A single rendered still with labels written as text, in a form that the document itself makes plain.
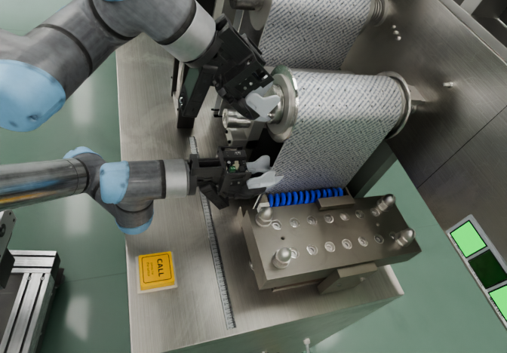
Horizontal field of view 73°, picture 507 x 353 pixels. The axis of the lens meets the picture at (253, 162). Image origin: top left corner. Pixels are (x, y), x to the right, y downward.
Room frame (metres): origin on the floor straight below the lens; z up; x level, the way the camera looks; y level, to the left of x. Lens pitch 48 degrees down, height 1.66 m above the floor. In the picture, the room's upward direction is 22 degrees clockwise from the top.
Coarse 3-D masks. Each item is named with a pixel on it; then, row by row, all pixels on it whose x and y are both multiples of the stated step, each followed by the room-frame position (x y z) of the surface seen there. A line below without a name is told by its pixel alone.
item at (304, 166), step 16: (288, 144) 0.49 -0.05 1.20; (304, 144) 0.51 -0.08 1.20; (320, 144) 0.53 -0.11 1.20; (336, 144) 0.55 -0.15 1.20; (352, 144) 0.57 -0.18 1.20; (368, 144) 0.59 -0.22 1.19; (288, 160) 0.50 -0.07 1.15; (304, 160) 0.52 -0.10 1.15; (320, 160) 0.54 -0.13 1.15; (336, 160) 0.56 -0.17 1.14; (352, 160) 0.59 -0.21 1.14; (288, 176) 0.51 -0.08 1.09; (304, 176) 0.53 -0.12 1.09; (320, 176) 0.55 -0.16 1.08; (336, 176) 0.58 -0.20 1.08; (352, 176) 0.61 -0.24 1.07; (272, 192) 0.50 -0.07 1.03
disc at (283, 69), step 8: (272, 72) 0.58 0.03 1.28; (280, 72) 0.56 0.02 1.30; (288, 72) 0.54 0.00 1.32; (288, 80) 0.53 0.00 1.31; (296, 88) 0.50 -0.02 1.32; (296, 96) 0.50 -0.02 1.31; (296, 104) 0.49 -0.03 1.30; (296, 112) 0.48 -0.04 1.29; (296, 120) 0.47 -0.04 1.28; (288, 128) 0.48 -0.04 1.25; (272, 136) 0.51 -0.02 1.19; (280, 136) 0.49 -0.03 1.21; (288, 136) 0.47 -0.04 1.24
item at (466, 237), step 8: (456, 232) 0.47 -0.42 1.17; (464, 232) 0.46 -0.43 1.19; (472, 232) 0.45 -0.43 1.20; (456, 240) 0.46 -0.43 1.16; (464, 240) 0.45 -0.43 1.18; (472, 240) 0.44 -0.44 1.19; (480, 240) 0.44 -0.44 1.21; (464, 248) 0.44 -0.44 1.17; (472, 248) 0.43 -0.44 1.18; (480, 248) 0.43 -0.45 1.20
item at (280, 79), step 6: (276, 78) 0.56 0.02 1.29; (282, 78) 0.54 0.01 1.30; (282, 84) 0.53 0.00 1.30; (288, 84) 0.52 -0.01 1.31; (288, 90) 0.51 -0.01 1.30; (288, 96) 0.50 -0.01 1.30; (288, 102) 0.50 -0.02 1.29; (402, 102) 0.63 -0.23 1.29; (288, 108) 0.49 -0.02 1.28; (288, 114) 0.48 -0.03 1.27; (282, 120) 0.49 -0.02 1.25; (288, 120) 0.48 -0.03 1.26; (270, 126) 0.52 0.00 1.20; (276, 126) 0.50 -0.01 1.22; (282, 126) 0.49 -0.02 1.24; (276, 132) 0.49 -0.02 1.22; (282, 132) 0.49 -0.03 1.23
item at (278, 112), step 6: (276, 84) 0.54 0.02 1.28; (270, 90) 0.53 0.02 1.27; (276, 90) 0.52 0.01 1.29; (282, 90) 0.53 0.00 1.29; (264, 96) 0.54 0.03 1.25; (282, 96) 0.51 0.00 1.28; (282, 102) 0.51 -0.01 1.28; (276, 108) 0.49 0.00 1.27; (282, 108) 0.50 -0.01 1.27; (276, 114) 0.49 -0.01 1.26; (282, 114) 0.50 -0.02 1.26; (270, 120) 0.50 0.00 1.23; (276, 120) 0.49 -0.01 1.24
